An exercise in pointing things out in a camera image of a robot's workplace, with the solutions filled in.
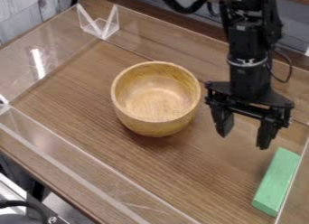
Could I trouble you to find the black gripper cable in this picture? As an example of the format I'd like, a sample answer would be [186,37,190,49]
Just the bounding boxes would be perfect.
[266,48,293,84]

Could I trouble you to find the black metal table bracket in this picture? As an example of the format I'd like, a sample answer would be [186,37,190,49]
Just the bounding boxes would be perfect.
[25,193,70,224]

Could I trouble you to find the brown wooden bowl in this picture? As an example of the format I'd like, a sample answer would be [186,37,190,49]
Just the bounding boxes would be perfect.
[111,61,202,137]

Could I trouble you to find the clear acrylic tray wall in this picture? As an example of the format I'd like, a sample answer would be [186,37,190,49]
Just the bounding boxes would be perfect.
[0,95,199,224]

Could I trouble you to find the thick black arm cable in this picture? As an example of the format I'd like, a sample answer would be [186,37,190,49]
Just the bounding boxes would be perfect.
[155,0,218,14]

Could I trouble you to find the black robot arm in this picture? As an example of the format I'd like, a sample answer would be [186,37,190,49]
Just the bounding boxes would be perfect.
[205,0,294,150]

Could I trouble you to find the black cable bottom left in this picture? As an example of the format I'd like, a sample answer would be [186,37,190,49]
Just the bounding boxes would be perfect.
[0,200,53,224]

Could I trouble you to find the clear acrylic corner bracket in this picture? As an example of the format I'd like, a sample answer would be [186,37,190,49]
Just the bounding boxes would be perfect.
[76,4,119,40]

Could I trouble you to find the green rectangular block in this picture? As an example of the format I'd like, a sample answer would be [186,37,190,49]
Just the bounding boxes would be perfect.
[251,147,301,217]

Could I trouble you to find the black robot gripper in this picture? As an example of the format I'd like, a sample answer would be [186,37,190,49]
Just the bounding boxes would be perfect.
[205,59,294,150]

